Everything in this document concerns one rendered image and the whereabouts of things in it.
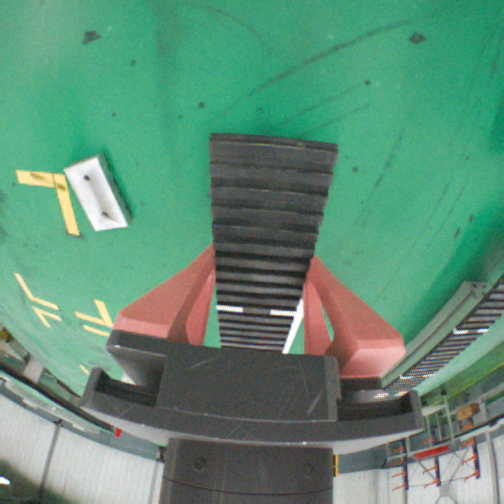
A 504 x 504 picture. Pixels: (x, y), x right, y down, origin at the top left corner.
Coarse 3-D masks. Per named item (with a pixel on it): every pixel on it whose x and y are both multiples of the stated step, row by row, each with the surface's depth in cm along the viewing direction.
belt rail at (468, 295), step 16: (464, 288) 17; (480, 288) 17; (448, 304) 19; (464, 304) 18; (432, 320) 21; (448, 320) 20; (416, 336) 24; (432, 336) 22; (416, 352) 24; (400, 368) 25; (384, 384) 28
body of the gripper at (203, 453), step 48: (96, 384) 6; (144, 432) 7; (192, 432) 5; (240, 432) 5; (288, 432) 5; (336, 432) 5; (384, 432) 5; (192, 480) 5; (240, 480) 5; (288, 480) 5
